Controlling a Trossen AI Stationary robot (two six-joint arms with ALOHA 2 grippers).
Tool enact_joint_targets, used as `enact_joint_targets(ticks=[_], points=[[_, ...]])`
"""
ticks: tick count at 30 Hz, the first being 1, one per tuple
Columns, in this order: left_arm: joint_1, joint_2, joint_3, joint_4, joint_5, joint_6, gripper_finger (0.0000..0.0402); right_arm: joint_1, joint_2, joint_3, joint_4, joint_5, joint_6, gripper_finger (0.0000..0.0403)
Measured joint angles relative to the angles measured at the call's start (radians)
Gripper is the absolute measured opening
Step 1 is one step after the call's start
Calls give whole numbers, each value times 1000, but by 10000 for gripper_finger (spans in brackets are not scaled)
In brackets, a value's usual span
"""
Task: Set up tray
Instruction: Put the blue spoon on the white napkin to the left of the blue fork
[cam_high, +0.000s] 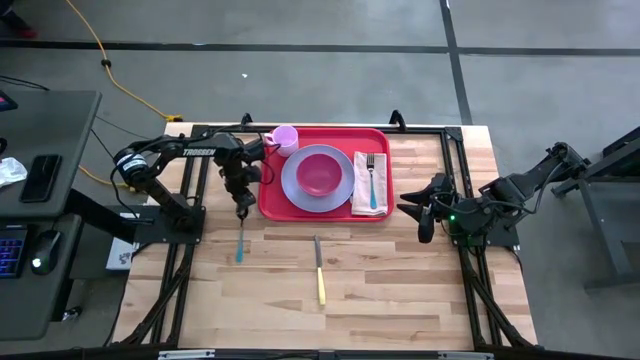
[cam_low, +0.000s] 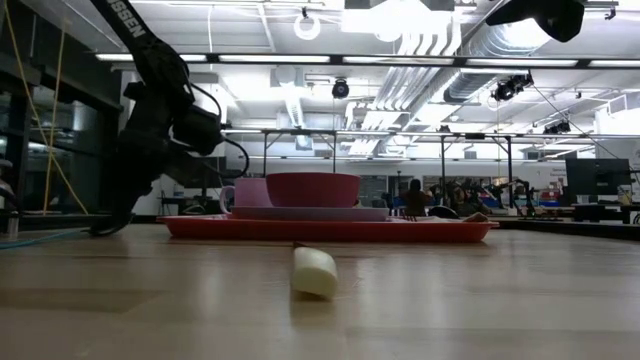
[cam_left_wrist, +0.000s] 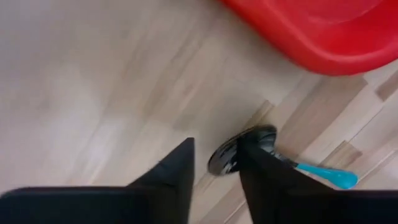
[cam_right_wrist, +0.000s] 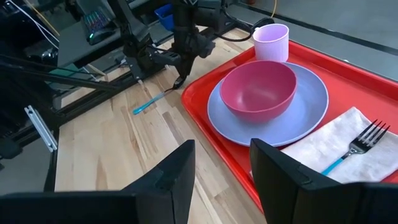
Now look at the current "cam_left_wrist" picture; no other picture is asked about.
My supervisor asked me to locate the red plastic tray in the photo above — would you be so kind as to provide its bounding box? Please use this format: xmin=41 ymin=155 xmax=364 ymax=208
xmin=217 ymin=0 xmax=398 ymax=77

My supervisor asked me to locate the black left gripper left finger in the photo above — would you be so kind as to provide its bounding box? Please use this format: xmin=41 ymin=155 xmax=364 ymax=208
xmin=0 ymin=138 xmax=195 ymax=224

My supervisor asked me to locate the spoon with teal handle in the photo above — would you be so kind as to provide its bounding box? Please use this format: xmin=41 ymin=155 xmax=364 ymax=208
xmin=207 ymin=124 xmax=359 ymax=190

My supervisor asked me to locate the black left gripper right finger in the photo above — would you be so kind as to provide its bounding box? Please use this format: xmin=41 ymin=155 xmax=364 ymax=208
xmin=238 ymin=136 xmax=398 ymax=224

